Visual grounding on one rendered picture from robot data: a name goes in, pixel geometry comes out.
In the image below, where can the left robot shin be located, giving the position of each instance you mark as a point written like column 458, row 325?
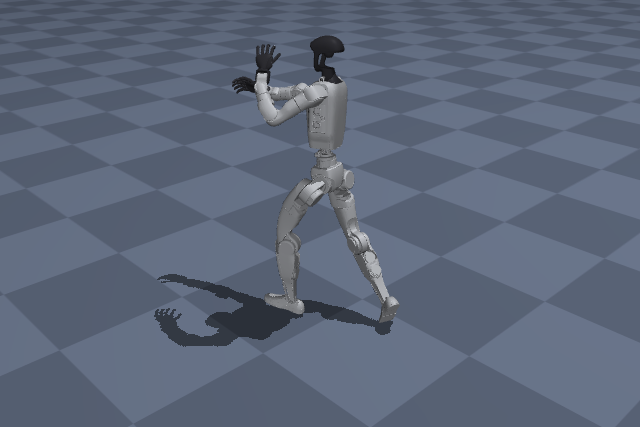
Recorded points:
column 288, row 266

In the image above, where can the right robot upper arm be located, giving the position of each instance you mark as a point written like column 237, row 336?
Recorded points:
column 300, row 87

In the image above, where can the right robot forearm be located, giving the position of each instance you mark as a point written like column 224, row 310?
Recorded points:
column 281, row 93

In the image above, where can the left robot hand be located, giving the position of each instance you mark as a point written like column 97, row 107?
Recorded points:
column 265, row 60

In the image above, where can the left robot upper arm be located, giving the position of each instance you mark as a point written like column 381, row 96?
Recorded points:
column 310, row 97

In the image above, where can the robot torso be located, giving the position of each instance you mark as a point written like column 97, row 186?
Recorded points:
column 326, row 127

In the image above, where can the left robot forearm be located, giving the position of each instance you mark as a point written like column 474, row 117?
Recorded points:
column 265, row 102

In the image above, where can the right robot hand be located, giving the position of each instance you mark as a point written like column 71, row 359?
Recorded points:
column 245, row 82

